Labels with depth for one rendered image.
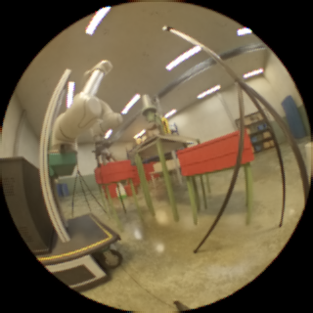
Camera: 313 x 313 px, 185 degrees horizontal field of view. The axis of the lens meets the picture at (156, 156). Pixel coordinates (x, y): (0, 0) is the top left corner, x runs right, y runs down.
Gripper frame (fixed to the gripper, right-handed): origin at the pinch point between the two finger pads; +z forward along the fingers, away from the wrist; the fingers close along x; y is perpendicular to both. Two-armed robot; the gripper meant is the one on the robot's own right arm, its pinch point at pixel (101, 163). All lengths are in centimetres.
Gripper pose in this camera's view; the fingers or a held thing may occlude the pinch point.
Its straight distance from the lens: 78.2
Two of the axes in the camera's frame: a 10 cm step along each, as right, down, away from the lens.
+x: 7.7, -2.6, -5.8
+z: 2.4, 9.7, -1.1
